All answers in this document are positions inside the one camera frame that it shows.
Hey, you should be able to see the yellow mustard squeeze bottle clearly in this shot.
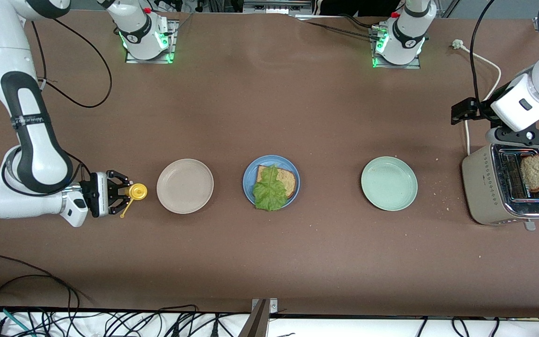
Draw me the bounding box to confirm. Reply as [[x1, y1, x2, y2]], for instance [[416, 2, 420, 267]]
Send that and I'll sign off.
[[120, 183, 148, 219]]

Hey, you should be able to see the green lettuce leaf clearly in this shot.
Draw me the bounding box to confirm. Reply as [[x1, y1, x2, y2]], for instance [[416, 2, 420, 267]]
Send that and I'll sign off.
[[252, 164, 289, 212]]

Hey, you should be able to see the brown bread slice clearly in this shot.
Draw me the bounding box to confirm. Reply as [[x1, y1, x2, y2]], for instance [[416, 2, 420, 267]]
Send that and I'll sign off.
[[520, 154, 539, 193], [256, 165, 297, 199]]

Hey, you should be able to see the beige round plate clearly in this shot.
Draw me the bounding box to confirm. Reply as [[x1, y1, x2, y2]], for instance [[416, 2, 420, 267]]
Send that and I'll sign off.
[[156, 159, 214, 214]]

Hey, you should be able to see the pale green round plate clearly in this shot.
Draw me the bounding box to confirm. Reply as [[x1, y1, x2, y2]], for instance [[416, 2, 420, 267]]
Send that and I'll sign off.
[[361, 156, 418, 212]]

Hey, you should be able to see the blue round plate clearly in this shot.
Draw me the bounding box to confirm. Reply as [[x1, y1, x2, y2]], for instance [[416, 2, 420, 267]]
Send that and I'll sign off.
[[243, 155, 301, 210]]

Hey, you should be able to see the silver two-slot toaster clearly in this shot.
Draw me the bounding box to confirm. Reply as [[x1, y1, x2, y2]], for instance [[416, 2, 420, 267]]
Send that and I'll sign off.
[[461, 142, 539, 231]]

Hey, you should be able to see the orange food packet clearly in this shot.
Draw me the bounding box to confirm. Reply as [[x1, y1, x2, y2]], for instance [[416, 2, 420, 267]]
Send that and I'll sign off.
[[365, 0, 403, 10]]

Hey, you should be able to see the grey power strip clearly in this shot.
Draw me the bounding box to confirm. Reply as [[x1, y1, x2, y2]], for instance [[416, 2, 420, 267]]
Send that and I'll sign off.
[[243, 0, 312, 14]]

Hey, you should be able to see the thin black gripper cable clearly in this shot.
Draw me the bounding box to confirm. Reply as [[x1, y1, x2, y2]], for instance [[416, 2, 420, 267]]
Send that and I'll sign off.
[[2, 149, 93, 197]]

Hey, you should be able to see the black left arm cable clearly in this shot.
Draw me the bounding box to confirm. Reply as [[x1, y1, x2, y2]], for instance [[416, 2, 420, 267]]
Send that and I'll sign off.
[[469, 0, 496, 100]]

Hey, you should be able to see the white toaster power cable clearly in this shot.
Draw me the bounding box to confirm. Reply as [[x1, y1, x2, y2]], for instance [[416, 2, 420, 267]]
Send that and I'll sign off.
[[452, 39, 503, 156]]

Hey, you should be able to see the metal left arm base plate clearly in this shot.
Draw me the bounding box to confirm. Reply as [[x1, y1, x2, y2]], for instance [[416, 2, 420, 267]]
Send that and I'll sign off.
[[371, 23, 422, 69]]

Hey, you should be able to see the black right arm loop cable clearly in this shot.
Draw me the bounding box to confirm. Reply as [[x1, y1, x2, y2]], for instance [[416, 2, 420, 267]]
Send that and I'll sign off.
[[30, 19, 112, 109]]

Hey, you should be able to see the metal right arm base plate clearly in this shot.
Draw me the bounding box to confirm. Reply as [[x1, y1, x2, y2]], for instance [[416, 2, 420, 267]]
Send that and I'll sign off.
[[125, 20, 178, 64]]

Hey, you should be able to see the black base cable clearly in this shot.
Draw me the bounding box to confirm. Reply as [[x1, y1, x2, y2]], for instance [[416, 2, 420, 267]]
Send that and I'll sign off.
[[305, 20, 382, 42]]

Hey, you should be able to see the teal cable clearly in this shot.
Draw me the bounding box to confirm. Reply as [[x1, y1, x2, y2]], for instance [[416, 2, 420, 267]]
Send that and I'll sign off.
[[0, 304, 34, 337]]

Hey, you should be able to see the metal table edge bracket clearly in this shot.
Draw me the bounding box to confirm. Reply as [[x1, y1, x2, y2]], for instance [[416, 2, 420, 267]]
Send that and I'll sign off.
[[238, 298, 279, 337]]

